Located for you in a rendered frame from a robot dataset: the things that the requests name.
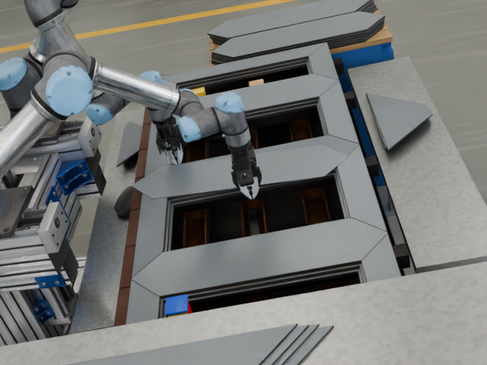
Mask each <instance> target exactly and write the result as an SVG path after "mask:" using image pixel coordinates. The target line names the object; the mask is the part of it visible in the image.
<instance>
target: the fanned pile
mask: <svg viewBox="0 0 487 365"><path fill-rule="evenodd" d="M142 127H143V126H140V125H137V124H136V123H133V122H129V123H128V124H127V125H126V127H124V130H123V134H122V141H121V145H120V152H119V156H118V160H117V167H118V166H120V165H121V164H122V163H123V162H125V161H127V160H128V159H129V158H130V157H132V156H133V155H135V154H136V153H138V152H139V147H140V142H141V132H142Z"/></svg>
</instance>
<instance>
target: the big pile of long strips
mask: <svg viewBox="0 0 487 365"><path fill-rule="evenodd" d="M377 10H378V8H377V6H376V5H375V4H374V1H373V0H322V1H316V2H312V3H308V4H302V5H298V6H294V7H289V8H285V9H279V10H275V11H271V12H265V13H261V14H255V15H251V16H247V17H241V18H237V19H233V20H227V21H225V22H224V23H223V24H221V25H219V26H218V27H216V28H215V29H213V30H211V31H210V32H208V33H207V34H208V35H209V37H210V38H211V39H212V40H213V43H215V44H217V45H220V46H219V47H218V48H216V49H215V50H214V51H212V53H211V54H212V55H211V58H212V60H211V62H212V64H216V65H217V64H224V63H228V62H234V61H238V60H242V59H248V58H252V57H256V56H262V55H266V54H273V53H276V52H280V51H287V50H291V49H297V48H301V47H305V46H311V45H315V44H319V43H325V42H327V43H328V47H329V49H336V48H340V47H343V46H350V45H354V44H358V43H364V42H366V41H367V40H369V39H370V38H371V37H373V36H374V35H375V34H376V33H377V32H379V31H380V30H381V29H383V24H384V19H385V18H384V17H386V16H385V15H381V14H373V13H374V12H375V11H377Z"/></svg>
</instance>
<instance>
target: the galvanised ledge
mask: <svg viewBox="0 0 487 365"><path fill-rule="evenodd" d="M144 112H145V108H141V109H134V110H130V111H127V112H120V113H117V114H116V117H115V123H114V127H113V131H112V137H111V141H110V145H109V152H108V155H107V162H106V166H105V170H104V177H105V179H106V181H107V183H106V185H105V188H104V192H103V194H102V196H101V197H99V200H98V204H97V208H96V214H95V218H94V222H93V229H92V233H91V239H90V243H89V247H88V253H87V257H86V263H85V267H84V271H83V277H82V281H81V285H80V291H79V295H78V302H77V306H76V310H75V315H74V319H73V323H72V330H71V334H75V333H80V332H88V331H92V330H100V329H104V328H109V327H114V322H115V313H116V308H117V298H118V293H119V287H120V278H121V272H122V263H123V257H124V252H125V243H126V237H127V232H128V223H129V217H124V216H119V215H117V212H116V211H115V210H114V206H115V203H116V201H117V199H118V198H119V196H120V194H121V193H122V192H123V191H124V189H126V188H127V187H128V186H131V185H133V184H134V182H135V177H136V167H137V162H138V153H136V154H135V155H133V156H132V157H130V158H129V159H128V160H127V161H125V162H123V163H122V164H121V165H120V166H118V167H117V160H118V156H119V152H120V145H121V141H122V134H123V130H124V127H126V125H127V124H128V123H129V122H133V123H136V124H137V125H140V126H143V117H144Z"/></svg>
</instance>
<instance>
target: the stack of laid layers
mask: <svg viewBox="0 0 487 365"><path fill-rule="evenodd" d="M305 66H307V69H308V73H309V75H310V74H313V72H312V68H311V64H310V61H309V57H308V56H306V57H302V58H298V59H291V60H288V61H284V62H277V63H273V64H266V65H263V66H259V67H252V68H248V69H244V70H239V71H235V72H228V73H224V74H220V75H214V76H210V77H203V78H199V79H195V80H189V81H185V82H182V83H176V89H178V90H180V89H184V88H187V89H190V90H191V89H195V88H202V87H206V86H210V85H217V84H220V83H226V82H230V81H234V80H241V79H245V78H249V77H255V76H259V75H266V74H270V73H274V72H280V71H284V70H290V69H294V68H298V67H305ZM315 107H317V110H318V114H319V117H320V122H321V125H322V131H323V134H324V136H321V137H317V138H310V139H306V140H299V141H295V142H291V143H284V144H280V145H276V146H269V147H265V148H258V149H254V153H256V154H257V153H262V152H268V151H278V150H283V149H289V148H298V147H304V146H314V145H320V144H323V145H325V146H328V147H331V148H333V149H335V150H337V151H340V152H343V153H345V154H348V155H349V154H350V153H351V152H352V151H353V150H354V149H355V148H356V147H357V146H359V144H358V143H355V142H351V141H349V140H345V139H342V138H338V137H336V136H332V135H329V134H328V129H327V126H326V123H325V118H324V115H323V112H322V107H321V103H320V98H319V97H314V98H308V99H304V100H300V101H293V102H289V103H285V104H278V105H274V106H268V107H264V108H260V109H253V110H249V111H245V115H246V121H249V120H253V119H260V118H264V117H271V116H275V115H279V114H285V113H289V112H296V111H300V110H304V109H311V108H315ZM332 177H334V178H335V181H336V187H337V190H338V195H339V198H340V202H341V207H342V210H343V213H344V219H346V218H351V217H350V216H349V210H348V207H347V204H346V199H345V196H344V191H343V188H342V184H341V180H340V177H339V173H338V168H337V167H336V168H335V169H333V170H332V171H331V172H329V173H328V174H327V175H326V176H324V177H316V178H309V179H304V180H294V181H288V182H277V183H272V184H266V185H260V187H259V191H263V190H270V189H274V188H282V187H286V186H289V185H297V184H301V183H308V182H312V181H316V180H324V179H328V178H332ZM259 191H258V192H259ZM239 195H243V193H242V192H241V191H240V190H239V189H238V188H234V189H227V190H217V191H212V192H206V193H195V194H189V195H183V196H172V197H166V198H167V213H166V222H165V240H164V250H163V252H165V251H171V250H172V230H173V219H174V208H175V207H179V206H186V205H190V204H197V203H201V202H205V201H213V200H217V199H221V198H228V197H232V196H239ZM355 274H358V275H359V280H360V283H366V282H367V280H366V277H365V272H364V269H363V266H362V261H354V262H350V263H345V264H338V265H333V266H329V267H321V268H317V269H309V270H305V271H300V272H293V273H288V274H281V275H276V276H272V277H265V278H260V279H255V280H248V281H244V282H236V283H232V284H227V285H220V286H215V287H211V288H203V289H199V290H192V291H187V292H182V293H175V294H170V295H163V296H160V297H159V315H158V319H162V318H167V316H165V304H166V298H169V297H173V296H178V295H185V294H188V302H189V304H190V303H198V302H202V301H210V300H214V299H219V298H227V297H231V296H236V295H243V294H248V293H255V292H260V291H264V290H272V289H276V288H284V287H288V286H293V285H300V284H305V283H310V282H317V281H322V280H329V279H334V278H339V277H346V276H351V275H355Z"/></svg>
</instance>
